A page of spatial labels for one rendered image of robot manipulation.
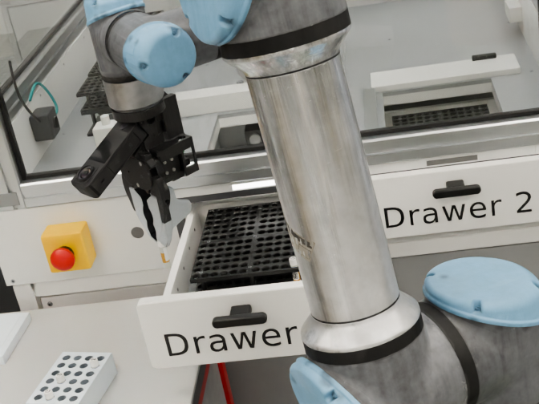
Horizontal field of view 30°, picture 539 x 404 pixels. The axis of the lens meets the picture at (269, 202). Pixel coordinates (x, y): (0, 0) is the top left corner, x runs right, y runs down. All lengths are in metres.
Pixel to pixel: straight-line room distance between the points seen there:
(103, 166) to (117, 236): 0.41
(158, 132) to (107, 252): 0.42
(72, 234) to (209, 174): 0.25
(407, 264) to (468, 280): 0.71
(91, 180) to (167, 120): 0.14
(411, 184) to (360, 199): 0.73
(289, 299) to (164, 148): 0.26
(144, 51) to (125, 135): 0.19
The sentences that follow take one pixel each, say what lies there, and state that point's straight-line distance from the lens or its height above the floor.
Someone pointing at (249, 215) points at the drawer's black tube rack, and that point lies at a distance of 1.62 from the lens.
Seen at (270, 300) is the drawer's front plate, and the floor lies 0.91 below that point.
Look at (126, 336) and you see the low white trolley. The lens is 1.66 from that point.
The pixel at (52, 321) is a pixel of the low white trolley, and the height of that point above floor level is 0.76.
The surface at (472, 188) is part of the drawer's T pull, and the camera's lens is 1.58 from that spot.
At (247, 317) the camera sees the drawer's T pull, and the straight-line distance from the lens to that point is 1.34.
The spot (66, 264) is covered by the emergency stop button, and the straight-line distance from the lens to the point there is 1.68.
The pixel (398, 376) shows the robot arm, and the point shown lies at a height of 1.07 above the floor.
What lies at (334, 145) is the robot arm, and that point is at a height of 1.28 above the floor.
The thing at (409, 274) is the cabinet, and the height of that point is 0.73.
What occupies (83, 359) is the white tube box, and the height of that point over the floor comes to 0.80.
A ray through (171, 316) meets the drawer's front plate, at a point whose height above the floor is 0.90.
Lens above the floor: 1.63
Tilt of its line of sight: 26 degrees down
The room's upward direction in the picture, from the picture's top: 11 degrees counter-clockwise
